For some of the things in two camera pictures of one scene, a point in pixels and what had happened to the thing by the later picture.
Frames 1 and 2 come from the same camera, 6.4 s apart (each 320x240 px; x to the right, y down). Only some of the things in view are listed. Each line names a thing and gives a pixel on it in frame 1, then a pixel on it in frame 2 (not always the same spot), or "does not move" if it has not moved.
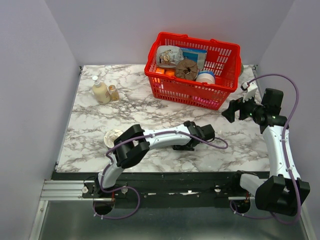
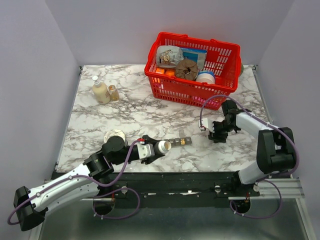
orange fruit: x=170 y=73 does not move
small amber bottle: x=114 y=94 does not move
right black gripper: x=235 y=104 to x=215 y=136
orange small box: x=160 y=71 does not move
